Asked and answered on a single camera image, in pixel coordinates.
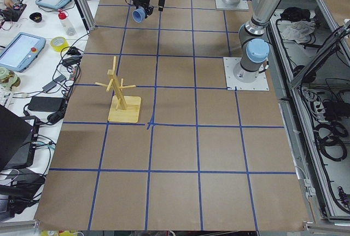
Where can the light blue plastic cup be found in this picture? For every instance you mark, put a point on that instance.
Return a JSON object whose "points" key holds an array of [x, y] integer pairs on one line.
{"points": [[139, 15]]}

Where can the wooden cup rack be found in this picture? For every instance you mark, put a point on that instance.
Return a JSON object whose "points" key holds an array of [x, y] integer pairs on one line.
{"points": [[123, 108]]}

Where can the clear bottle red cap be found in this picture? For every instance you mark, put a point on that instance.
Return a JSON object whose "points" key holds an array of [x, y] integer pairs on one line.
{"points": [[65, 22]]}

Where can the yellow tape roll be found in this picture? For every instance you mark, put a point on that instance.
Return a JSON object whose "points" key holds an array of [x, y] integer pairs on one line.
{"points": [[59, 44]]}

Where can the black small bowl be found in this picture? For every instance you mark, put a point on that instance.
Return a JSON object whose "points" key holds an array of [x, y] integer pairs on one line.
{"points": [[36, 17]]}

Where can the teach pendant tablet near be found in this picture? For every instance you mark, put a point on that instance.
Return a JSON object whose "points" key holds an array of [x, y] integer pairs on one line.
{"points": [[22, 51]]}

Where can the white crumpled cloth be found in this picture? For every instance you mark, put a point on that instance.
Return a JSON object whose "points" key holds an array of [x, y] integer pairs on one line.
{"points": [[299, 31]]}

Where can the black power adapter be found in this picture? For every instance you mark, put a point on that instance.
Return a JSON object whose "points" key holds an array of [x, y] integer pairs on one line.
{"points": [[45, 104]]}

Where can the black laptop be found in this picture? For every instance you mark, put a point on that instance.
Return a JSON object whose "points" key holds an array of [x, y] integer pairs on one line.
{"points": [[18, 137]]}

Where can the aluminium frame post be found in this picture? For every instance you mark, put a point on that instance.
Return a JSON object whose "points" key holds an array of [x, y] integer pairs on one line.
{"points": [[80, 0]]}

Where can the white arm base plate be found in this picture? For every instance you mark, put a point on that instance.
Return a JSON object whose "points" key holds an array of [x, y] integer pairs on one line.
{"points": [[234, 5], [239, 79]]}

